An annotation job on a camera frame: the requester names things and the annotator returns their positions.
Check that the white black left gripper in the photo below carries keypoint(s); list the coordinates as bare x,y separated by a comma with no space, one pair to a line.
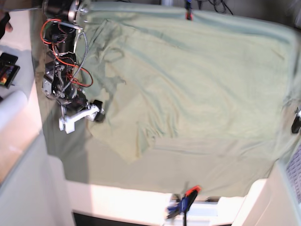
296,126

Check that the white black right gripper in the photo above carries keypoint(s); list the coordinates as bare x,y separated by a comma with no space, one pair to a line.
78,108

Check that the light green T-shirt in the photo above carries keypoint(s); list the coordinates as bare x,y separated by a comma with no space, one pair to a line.
189,87

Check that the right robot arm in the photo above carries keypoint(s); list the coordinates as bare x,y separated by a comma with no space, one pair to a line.
63,34

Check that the green table cloth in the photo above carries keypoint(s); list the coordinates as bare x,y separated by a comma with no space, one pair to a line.
89,161

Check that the white paper roll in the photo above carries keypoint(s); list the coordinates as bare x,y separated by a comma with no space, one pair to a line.
10,106

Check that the black tablet device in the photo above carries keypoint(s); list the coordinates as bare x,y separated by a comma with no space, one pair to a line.
8,69

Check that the blue orange clamp front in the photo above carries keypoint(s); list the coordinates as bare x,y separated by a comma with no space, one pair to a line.
183,204

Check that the red clamp back edge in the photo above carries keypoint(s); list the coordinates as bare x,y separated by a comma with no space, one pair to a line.
188,8

